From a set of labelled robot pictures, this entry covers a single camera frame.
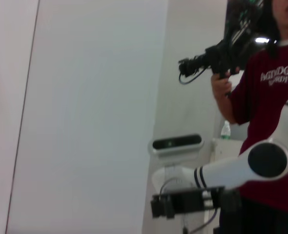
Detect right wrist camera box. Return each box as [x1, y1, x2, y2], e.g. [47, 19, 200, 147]
[148, 133, 205, 156]

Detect white cabinet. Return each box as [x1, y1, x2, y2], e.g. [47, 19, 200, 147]
[211, 137, 247, 169]

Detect bystander hand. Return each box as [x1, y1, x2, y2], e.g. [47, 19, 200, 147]
[210, 67, 240, 99]

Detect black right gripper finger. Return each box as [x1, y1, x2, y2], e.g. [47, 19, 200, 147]
[150, 194, 168, 219]
[165, 194, 178, 219]

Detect blue looped cable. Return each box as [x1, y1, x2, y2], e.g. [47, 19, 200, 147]
[178, 69, 208, 85]

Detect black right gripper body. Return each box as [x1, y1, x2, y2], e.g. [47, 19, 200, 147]
[172, 186, 226, 215]

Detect black handheld camera rig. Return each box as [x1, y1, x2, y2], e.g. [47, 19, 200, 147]
[178, 0, 266, 96]

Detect person in maroon shirt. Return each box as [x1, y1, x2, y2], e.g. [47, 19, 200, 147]
[219, 0, 288, 234]

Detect grey right wrist cable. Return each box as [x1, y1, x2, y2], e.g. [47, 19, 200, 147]
[189, 208, 220, 234]

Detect bystander forearm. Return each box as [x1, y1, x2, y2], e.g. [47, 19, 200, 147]
[213, 94, 239, 125]

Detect clear water bottle green label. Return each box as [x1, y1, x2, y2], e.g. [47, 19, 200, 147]
[220, 120, 232, 141]

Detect thin grey gripper cable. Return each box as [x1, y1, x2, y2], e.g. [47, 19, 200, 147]
[159, 177, 186, 196]

